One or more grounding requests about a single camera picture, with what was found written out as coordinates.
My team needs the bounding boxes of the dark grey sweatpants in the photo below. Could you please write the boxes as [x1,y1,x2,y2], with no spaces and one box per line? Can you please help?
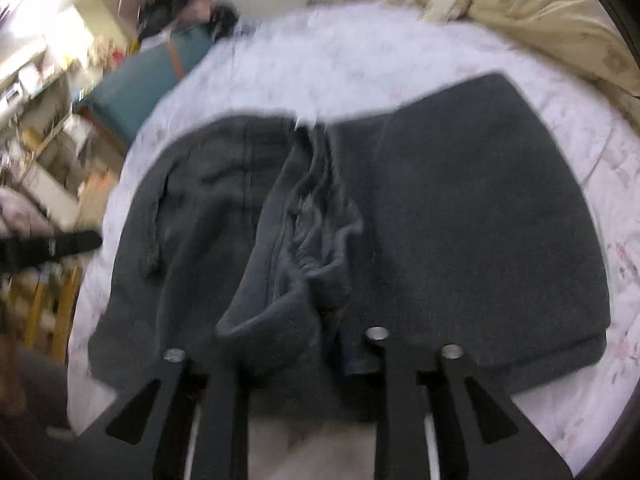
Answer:
[88,74,610,419]

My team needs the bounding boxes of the wooden yellow shelf rack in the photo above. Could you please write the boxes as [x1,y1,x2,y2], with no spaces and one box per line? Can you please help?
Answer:
[6,264,84,364]

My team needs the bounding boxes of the pile of dark clothes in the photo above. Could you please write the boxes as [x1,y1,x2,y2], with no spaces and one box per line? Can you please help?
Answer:
[137,0,239,44]

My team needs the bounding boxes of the white floral bed sheet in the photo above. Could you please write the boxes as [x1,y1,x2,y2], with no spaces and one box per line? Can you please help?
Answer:
[67,3,639,472]

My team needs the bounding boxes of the cream crumpled duvet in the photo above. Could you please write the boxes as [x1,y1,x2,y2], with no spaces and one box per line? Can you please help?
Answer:
[385,0,639,127]

